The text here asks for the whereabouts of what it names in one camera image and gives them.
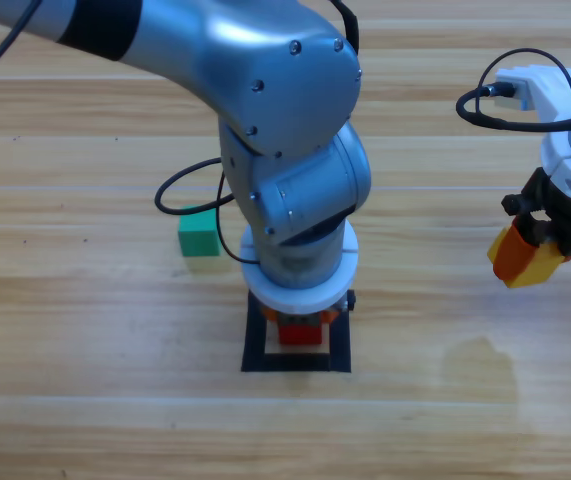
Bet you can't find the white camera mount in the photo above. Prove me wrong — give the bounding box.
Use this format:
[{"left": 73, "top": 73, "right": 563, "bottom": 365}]
[{"left": 514, "top": 64, "right": 571, "bottom": 126}]

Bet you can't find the green cube block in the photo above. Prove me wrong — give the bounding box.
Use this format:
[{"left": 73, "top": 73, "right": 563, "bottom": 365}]
[{"left": 177, "top": 203, "right": 221, "bottom": 258}]

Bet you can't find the black tape square outline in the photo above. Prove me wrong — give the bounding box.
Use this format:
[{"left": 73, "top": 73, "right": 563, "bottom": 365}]
[{"left": 240, "top": 288, "right": 353, "bottom": 374}]

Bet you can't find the red cube block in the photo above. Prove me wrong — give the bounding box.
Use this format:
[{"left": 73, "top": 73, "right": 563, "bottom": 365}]
[{"left": 278, "top": 323, "right": 325, "bottom": 346}]

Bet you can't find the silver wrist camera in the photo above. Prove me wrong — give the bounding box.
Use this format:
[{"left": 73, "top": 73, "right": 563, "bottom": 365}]
[{"left": 494, "top": 68, "right": 534, "bottom": 110}]

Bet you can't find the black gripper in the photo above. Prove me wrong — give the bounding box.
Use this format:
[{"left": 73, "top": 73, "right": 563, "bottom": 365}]
[
  {"left": 261, "top": 292, "right": 357, "bottom": 328},
  {"left": 487, "top": 167, "right": 571, "bottom": 289}
]

